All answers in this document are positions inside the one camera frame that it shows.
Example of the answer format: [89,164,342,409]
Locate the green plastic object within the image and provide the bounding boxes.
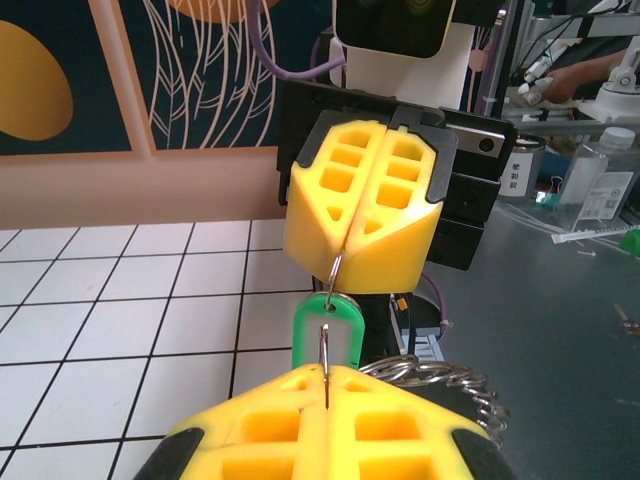
[618,228,640,259]

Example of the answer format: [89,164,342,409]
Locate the white cable tie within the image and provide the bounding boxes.
[551,223,640,246]

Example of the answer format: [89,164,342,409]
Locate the clear plastic bottle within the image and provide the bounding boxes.
[558,126,639,231]

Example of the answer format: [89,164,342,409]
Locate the aluminium frame upright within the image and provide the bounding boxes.
[487,0,532,121]

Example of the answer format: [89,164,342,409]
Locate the grey slotted cable duct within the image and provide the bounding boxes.
[392,324,446,371]

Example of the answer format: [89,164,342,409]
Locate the small labelled can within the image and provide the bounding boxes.
[499,135,547,202]

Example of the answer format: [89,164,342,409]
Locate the green plastic key tag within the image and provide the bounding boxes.
[292,292,370,372]

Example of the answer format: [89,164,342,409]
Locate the round metal key ring disc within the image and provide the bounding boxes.
[357,353,511,446]

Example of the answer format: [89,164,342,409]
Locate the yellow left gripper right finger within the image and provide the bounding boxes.
[325,364,521,480]

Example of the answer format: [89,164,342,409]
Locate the metal key tag ring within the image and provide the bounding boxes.
[327,251,347,310]

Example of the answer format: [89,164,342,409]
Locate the small metal split ring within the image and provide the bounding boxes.
[319,323,332,407]

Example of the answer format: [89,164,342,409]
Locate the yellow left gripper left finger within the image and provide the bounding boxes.
[144,364,329,480]

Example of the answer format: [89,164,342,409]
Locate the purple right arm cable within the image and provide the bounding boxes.
[249,0,454,341]

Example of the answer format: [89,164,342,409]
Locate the white robot mount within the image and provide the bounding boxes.
[597,49,640,121]

